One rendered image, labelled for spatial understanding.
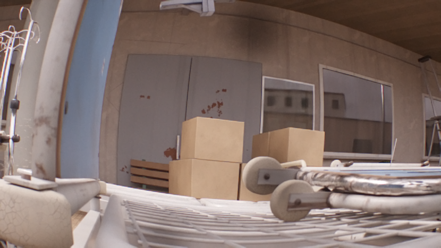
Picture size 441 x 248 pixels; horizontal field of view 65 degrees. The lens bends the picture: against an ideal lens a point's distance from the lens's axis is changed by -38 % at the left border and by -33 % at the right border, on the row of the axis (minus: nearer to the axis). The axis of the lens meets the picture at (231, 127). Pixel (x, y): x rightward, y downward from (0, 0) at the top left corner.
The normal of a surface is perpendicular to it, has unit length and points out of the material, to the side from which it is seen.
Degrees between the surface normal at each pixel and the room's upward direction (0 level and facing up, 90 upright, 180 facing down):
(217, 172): 90
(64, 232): 90
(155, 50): 90
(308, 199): 93
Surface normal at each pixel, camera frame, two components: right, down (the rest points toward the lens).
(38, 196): 0.52, -0.73
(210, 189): 0.39, -0.09
